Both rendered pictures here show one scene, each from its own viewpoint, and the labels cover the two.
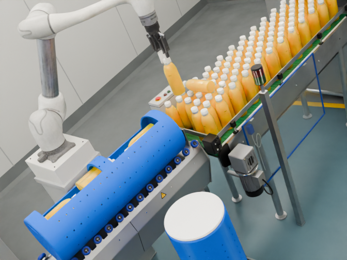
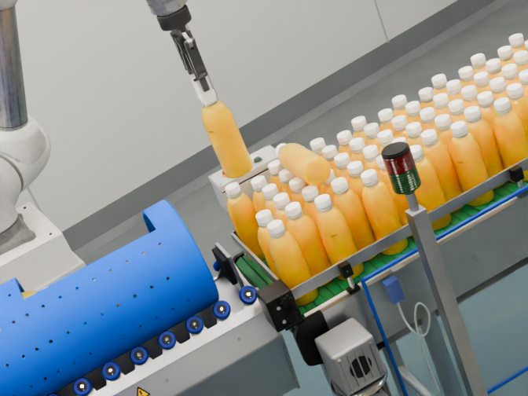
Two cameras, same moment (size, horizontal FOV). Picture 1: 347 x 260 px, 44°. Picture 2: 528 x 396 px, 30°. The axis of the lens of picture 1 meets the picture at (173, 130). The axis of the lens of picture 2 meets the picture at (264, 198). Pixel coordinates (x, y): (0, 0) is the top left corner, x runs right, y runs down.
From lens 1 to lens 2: 0.93 m
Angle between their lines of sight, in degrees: 19
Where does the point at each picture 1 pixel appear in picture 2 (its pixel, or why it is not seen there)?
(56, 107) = (12, 151)
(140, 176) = (78, 342)
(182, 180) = (197, 371)
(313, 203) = not seen: outside the picture
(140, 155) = (88, 297)
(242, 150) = (346, 337)
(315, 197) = not seen: outside the picture
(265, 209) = not seen: outside the picture
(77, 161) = (27, 273)
